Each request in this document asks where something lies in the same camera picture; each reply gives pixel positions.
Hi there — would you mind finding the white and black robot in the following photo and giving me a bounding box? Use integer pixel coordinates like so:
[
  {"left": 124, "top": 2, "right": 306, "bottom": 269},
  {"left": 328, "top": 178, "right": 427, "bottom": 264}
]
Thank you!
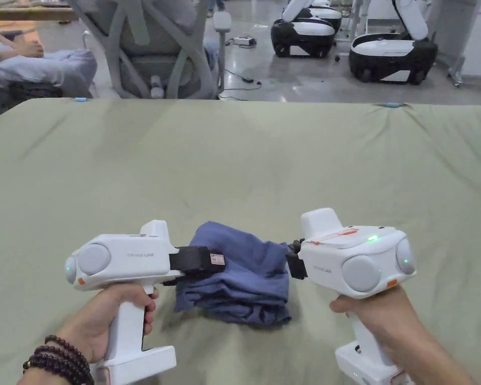
[
  {"left": 270, "top": 0, "right": 338, "bottom": 58},
  {"left": 304, "top": 0, "right": 343, "bottom": 34},
  {"left": 348, "top": 0, "right": 439, "bottom": 86}
]

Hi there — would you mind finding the dark blue shirt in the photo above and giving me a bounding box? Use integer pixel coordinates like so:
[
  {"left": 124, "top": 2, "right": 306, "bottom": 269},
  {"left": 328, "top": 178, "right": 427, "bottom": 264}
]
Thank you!
[{"left": 173, "top": 221, "right": 293, "bottom": 330}]

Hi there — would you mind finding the metal stand with castors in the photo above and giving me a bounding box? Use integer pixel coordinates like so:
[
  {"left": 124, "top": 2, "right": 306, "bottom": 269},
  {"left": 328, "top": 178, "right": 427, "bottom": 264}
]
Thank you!
[{"left": 448, "top": 38, "right": 466, "bottom": 89}]

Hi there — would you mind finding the wooden table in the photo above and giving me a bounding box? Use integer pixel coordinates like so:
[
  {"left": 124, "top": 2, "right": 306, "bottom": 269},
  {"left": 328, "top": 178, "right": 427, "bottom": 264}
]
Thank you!
[{"left": 0, "top": 7, "right": 80, "bottom": 32}]

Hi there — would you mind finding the person's left hand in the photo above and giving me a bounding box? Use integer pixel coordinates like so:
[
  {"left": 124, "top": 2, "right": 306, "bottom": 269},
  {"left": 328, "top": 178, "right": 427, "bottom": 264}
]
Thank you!
[{"left": 58, "top": 285, "right": 160, "bottom": 363}]

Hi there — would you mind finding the person's left forearm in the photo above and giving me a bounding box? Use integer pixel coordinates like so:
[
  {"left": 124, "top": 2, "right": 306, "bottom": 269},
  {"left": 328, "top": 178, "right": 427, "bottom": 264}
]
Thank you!
[{"left": 16, "top": 334, "right": 96, "bottom": 385}]

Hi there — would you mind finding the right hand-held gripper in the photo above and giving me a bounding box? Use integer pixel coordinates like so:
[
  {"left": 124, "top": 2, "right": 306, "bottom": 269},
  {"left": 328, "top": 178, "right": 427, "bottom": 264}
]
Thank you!
[{"left": 286, "top": 208, "right": 417, "bottom": 385}]

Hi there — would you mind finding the person's right hand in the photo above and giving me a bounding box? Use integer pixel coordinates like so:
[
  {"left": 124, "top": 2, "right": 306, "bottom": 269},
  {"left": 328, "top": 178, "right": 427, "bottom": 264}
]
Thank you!
[{"left": 329, "top": 285, "right": 438, "bottom": 373}]

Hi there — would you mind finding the grey office chair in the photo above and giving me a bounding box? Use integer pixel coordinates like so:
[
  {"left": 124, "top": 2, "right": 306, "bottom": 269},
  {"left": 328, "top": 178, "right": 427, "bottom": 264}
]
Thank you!
[{"left": 65, "top": 0, "right": 227, "bottom": 101}]

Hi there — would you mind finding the person's right forearm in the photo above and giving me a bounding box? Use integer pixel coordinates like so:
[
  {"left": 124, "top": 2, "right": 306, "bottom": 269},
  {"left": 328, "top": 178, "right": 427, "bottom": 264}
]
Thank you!
[{"left": 402, "top": 348, "right": 475, "bottom": 385}]

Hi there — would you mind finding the white power adapter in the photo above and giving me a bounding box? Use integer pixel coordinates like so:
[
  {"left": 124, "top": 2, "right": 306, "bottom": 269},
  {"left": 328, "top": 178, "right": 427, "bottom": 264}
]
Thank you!
[{"left": 227, "top": 36, "right": 258, "bottom": 49}]

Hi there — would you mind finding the black floor cable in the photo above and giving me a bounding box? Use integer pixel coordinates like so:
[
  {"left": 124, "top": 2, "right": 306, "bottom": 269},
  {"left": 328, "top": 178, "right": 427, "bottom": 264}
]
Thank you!
[{"left": 218, "top": 69, "right": 263, "bottom": 101}]

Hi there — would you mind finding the bed with pale green sheet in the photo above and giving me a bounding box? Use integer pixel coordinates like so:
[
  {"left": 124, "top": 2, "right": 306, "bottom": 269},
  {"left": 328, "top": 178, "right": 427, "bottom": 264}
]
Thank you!
[{"left": 0, "top": 98, "right": 481, "bottom": 385}]

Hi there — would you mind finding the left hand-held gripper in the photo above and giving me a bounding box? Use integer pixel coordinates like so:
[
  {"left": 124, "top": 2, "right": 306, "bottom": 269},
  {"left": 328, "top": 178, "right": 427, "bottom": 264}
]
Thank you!
[{"left": 65, "top": 220, "right": 227, "bottom": 385}]

